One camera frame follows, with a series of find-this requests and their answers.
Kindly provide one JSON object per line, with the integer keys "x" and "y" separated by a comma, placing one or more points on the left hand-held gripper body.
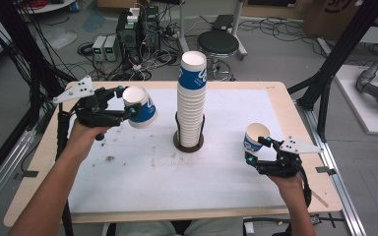
{"x": 92, "y": 114}

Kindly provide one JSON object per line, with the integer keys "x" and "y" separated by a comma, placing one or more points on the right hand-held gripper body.
{"x": 287, "y": 164}

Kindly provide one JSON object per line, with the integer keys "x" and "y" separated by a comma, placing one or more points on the blue banded paper cup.
{"x": 254, "y": 136}
{"x": 144, "y": 109}

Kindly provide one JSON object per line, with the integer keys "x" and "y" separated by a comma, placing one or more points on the stack of white paper cups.
{"x": 190, "y": 105}

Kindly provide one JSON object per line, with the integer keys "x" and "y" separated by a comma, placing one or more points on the person's right hand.
{"x": 288, "y": 184}

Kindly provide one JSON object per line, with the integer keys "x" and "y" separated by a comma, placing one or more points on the person's left hand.
{"x": 80, "y": 139}

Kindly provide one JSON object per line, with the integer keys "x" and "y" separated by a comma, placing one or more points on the black tape strip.
{"x": 30, "y": 173}
{"x": 325, "y": 170}

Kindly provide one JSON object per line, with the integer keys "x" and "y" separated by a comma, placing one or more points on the grey power supply unit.
{"x": 98, "y": 47}
{"x": 111, "y": 47}

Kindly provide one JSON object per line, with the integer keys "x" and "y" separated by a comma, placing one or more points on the thin wooden stick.
{"x": 320, "y": 198}

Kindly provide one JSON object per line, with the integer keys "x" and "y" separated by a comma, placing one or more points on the black computer tower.
{"x": 128, "y": 32}

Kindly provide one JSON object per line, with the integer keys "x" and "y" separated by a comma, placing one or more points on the black equipment box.
{"x": 151, "y": 29}

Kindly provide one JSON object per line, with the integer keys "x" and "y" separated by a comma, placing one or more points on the clear plastic bag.
{"x": 60, "y": 37}

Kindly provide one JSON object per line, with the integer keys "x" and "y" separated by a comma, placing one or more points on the person's light trousers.
{"x": 210, "y": 227}

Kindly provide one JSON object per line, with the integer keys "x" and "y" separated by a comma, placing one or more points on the white table cover sheet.
{"x": 177, "y": 180}

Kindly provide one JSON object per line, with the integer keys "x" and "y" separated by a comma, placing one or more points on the white floor board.
{"x": 357, "y": 111}

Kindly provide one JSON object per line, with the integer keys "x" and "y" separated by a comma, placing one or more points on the white desk leg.
{"x": 182, "y": 26}
{"x": 238, "y": 29}

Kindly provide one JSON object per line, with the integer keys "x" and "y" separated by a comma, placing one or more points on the round white table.
{"x": 50, "y": 5}

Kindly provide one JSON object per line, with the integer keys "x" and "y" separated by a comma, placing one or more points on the round black stool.
{"x": 218, "y": 42}

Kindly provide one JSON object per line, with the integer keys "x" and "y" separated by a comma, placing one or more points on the cardboard box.
{"x": 331, "y": 16}

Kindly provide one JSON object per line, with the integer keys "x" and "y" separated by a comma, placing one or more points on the aluminium floor rail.
{"x": 3, "y": 177}
{"x": 344, "y": 196}

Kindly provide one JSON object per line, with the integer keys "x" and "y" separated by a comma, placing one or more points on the black metal frame beam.
{"x": 341, "y": 55}

